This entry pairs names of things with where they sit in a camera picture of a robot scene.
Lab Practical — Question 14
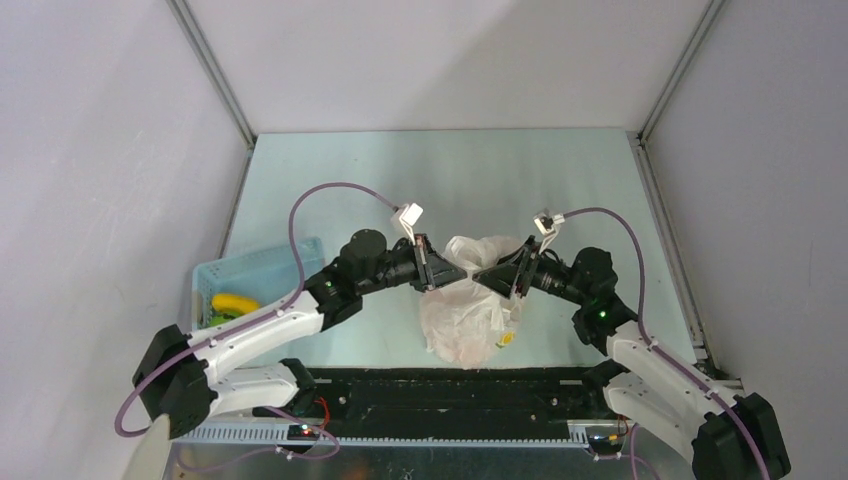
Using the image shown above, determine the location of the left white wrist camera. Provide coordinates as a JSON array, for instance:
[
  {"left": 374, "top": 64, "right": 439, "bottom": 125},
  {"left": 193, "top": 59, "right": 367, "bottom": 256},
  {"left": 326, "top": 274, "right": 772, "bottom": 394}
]
[{"left": 390, "top": 202, "right": 423, "bottom": 244}]

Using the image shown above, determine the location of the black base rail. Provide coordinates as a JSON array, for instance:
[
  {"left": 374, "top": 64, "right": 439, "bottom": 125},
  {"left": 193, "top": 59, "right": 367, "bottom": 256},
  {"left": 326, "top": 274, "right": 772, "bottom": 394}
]
[{"left": 284, "top": 367, "right": 615, "bottom": 440}]

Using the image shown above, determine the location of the fake lime green fruit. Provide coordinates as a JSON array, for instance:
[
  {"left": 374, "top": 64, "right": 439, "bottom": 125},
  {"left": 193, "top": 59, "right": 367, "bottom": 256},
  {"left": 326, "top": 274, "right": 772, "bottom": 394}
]
[{"left": 208, "top": 314, "right": 232, "bottom": 327}]

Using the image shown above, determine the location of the aluminium frame post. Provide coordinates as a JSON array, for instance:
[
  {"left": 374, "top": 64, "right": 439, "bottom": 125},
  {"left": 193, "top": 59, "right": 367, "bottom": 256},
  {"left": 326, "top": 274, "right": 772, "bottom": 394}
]
[
  {"left": 637, "top": 0, "right": 728, "bottom": 147},
  {"left": 165, "top": 0, "right": 258, "bottom": 150}
]

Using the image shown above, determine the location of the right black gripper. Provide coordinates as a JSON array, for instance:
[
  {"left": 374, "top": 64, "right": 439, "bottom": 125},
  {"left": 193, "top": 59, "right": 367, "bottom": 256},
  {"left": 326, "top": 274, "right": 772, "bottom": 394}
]
[{"left": 472, "top": 235, "right": 588, "bottom": 307}]

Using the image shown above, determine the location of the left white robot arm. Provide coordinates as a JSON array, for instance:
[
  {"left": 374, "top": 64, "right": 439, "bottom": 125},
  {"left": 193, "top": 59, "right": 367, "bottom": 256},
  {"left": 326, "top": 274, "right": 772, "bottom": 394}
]
[{"left": 132, "top": 229, "right": 467, "bottom": 439}]

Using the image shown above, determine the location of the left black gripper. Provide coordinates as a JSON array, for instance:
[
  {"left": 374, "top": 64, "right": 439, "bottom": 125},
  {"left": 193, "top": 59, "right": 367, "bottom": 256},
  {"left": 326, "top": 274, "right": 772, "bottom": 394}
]
[{"left": 358, "top": 234, "right": 466, "bottom": 296}]

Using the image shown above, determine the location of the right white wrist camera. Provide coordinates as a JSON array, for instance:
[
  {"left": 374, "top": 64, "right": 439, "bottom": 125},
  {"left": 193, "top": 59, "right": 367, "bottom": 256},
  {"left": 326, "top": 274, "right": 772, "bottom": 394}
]
[{"left": 533, "top": 209, "right": 565, "bottom": 254}]

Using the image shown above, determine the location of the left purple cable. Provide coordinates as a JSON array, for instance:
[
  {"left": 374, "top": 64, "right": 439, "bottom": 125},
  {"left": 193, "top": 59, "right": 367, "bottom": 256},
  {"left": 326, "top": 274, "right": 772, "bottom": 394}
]
[{"left": 114, "top": 182, "right": 402, "bottom": 439}]

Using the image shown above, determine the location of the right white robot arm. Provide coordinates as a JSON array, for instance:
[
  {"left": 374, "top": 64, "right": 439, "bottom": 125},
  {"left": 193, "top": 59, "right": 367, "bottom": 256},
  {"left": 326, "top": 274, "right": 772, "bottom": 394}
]
[{"left": 473, "top": 239, "right": 792, "bottom": 479}]

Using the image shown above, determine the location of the fake yellow lemon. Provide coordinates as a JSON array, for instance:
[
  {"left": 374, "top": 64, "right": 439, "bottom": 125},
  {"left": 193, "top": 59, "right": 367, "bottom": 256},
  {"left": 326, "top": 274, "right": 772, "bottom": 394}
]
[{"left": 210, "top": 293, "right": 261, "bottom": 317}]

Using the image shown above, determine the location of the light blue plastic basket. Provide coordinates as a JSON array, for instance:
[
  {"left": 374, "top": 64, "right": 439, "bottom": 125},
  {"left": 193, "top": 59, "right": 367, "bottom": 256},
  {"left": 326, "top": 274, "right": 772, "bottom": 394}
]
[{"left": 191, "top": 237, "right": 325, "bottom": 330}]

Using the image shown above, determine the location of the right aluminium frame post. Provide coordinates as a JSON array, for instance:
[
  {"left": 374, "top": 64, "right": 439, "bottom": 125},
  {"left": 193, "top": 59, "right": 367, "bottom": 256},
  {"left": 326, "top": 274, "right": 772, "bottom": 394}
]
[{"left": 637, "top": 0, "right": 728, "bottom": 147}]

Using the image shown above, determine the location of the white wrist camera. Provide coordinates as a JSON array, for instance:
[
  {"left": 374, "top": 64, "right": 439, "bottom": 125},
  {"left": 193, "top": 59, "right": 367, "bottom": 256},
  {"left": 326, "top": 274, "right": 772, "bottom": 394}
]
[
  {"left": 390, "top": 202, "right": 423, "bottom": 244},
  {"left": 533, "top": 209, "right": 565, "bottom": 254}
]

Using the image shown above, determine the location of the left aluminium frame post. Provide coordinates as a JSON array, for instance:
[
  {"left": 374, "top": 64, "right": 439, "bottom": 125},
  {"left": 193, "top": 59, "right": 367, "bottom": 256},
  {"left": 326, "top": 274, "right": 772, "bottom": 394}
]
[{"left": 165, "top": 0, "right": 258, "bottom": 150}]

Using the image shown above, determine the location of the white plastic bag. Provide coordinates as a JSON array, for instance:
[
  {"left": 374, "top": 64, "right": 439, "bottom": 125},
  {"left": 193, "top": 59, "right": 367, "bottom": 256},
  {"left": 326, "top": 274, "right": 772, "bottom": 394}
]
[{"left": 419, "top": 236, "right": 524, "bottom": 369}]

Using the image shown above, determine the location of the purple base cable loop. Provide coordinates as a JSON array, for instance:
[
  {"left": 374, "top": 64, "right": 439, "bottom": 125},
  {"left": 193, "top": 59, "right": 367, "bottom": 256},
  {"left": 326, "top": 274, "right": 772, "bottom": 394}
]
[{"left": 264, "top": 405, "right": 342, "bottom": 462}]

